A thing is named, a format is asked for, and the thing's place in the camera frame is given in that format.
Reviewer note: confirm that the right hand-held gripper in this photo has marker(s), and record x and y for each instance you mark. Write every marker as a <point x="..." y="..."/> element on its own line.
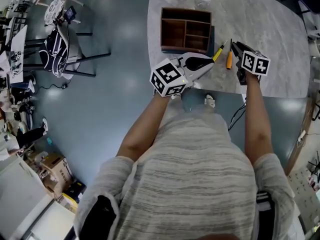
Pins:
<point x="256" y="62"/>

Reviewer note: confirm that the black and white backpack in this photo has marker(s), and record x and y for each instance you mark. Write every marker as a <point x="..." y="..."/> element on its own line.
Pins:
<point x="53" y="54"/>

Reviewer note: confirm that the white desk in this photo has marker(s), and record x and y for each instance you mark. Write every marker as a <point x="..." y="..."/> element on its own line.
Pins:
<point x="18" y="44"/>

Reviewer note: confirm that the person's white shoe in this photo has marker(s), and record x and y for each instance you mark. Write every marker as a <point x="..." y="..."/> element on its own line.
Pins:
<point x="210" y="100"/>
<point x="176" y="97"/>

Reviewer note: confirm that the person's right forearm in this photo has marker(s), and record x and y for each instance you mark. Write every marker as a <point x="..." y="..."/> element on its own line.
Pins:
<point x="257" y="119"/>

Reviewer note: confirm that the small black monitor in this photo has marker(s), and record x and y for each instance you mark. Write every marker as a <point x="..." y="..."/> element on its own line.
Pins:
<point x="70" y="12"/>

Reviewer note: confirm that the grey chair with black legs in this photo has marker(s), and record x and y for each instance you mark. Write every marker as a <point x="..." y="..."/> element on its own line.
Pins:
<point x="73" y="46"/>

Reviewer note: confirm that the person's left white shoe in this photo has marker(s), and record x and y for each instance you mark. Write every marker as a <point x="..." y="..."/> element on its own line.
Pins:
<point x="176" y="97"/>

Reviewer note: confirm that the person's right white shoe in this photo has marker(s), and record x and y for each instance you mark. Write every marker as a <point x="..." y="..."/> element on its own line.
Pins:
<point x="210" y="100"/>

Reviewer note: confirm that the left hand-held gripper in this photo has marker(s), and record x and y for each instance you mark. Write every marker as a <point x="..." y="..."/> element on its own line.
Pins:
<point x="167" y="77"/>

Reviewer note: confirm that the black power adapter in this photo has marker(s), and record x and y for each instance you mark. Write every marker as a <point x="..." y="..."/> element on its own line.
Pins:
<point x="64" y="86"/>

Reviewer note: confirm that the yellow and black box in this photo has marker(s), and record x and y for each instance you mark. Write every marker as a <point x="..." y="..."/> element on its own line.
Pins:
<point x="72" y="196"/>

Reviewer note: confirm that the brown cardboard box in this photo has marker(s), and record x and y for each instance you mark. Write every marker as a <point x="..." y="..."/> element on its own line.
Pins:
<point x="56" y="170"/>

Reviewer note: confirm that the person's left forearm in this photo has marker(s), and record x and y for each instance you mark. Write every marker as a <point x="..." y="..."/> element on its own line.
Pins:
<point x="145" y="126"/>

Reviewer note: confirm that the white patterned round cushion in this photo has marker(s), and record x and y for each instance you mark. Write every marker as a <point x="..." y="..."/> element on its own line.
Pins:
<point x="55" y="9"/>

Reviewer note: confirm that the small teal item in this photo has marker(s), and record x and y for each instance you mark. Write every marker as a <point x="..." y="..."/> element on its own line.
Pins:
<point x="50" y="141"/>

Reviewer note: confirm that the brown wooden organizer box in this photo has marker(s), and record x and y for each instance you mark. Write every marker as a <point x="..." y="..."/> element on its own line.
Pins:
<point x="172" y="34"/>

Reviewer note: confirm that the white power strip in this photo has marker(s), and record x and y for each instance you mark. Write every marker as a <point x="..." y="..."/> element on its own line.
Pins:
<point x="301" y="136"/>

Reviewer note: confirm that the person's grey striped shirt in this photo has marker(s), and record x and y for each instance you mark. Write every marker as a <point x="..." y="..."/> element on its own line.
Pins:
<point x="195" y="174"/>

